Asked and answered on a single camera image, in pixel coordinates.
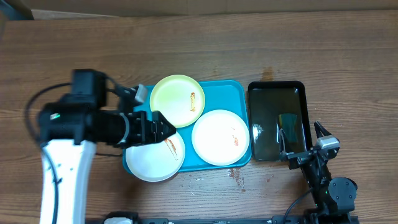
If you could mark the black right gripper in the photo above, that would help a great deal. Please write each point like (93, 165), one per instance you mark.
(301, 158)

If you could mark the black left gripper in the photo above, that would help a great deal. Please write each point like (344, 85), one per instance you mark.
(140, 137)

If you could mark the green yellow scrub sponge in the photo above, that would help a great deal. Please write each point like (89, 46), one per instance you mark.
(287, 122)

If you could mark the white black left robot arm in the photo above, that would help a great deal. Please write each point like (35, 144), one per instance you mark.
(69, 134)

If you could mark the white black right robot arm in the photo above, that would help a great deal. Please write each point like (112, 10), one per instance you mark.
(333, 197)

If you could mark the black tray with water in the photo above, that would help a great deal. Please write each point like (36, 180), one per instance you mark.
(267, 100)

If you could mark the teal plastic serving tray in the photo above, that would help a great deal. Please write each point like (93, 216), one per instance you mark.
(219, 95)

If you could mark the yellow-green plastic plate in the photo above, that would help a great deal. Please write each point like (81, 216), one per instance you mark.
(180, 99)

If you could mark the white plate with sauce streak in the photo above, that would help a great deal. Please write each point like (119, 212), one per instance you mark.
(156, 162)

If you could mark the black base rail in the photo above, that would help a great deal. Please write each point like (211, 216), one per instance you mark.
(131, 217)

